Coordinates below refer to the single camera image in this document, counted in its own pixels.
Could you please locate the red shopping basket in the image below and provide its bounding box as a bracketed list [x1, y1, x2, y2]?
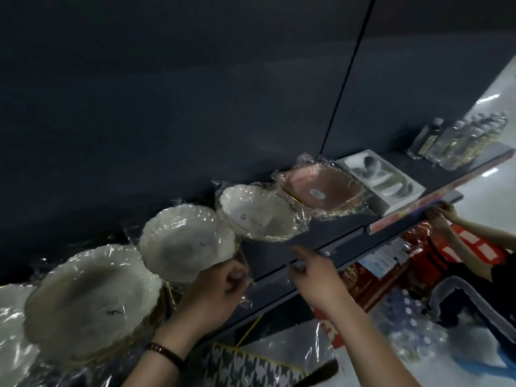
[443, 224, 511, 275]

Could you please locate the person's right forearm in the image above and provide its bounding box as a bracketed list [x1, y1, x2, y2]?
[320, 302, 422, 387]

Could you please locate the white paper card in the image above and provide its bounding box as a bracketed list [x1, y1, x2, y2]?
[357, 237, 413, 278]

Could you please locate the houndstooth patterned package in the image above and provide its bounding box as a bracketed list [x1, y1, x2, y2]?
[201, 342, 335, 387]

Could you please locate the grey plastic basket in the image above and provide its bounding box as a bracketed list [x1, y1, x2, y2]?
[428, 276, 516, 361]

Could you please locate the row of clear bottles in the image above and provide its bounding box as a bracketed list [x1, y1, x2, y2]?
[406, 111, 510, 172]

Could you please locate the pack of water bottles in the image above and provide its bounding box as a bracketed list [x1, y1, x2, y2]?
[377, 288, 449, 361]

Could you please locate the person's left forearm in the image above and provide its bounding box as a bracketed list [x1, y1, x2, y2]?
[120, 350, 182, 387]

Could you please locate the person's left hand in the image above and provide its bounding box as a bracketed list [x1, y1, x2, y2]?
[155, 260, 257, 355]

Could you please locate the person's right hand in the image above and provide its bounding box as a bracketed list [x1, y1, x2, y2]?
[288, 245, 356, 316]

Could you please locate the white bowl set box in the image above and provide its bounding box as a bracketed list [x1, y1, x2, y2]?
[338, 148, 427, 217]

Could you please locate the dark metal shelf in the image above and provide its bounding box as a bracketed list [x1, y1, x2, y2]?
[0, 0, 516, 351]

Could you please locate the black beaded bracelet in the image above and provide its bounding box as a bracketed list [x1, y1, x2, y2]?
[145, 341, 186, 370]

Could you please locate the rose pink rectangular tray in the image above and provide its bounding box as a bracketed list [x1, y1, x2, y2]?
[274, 161, 368, 221]

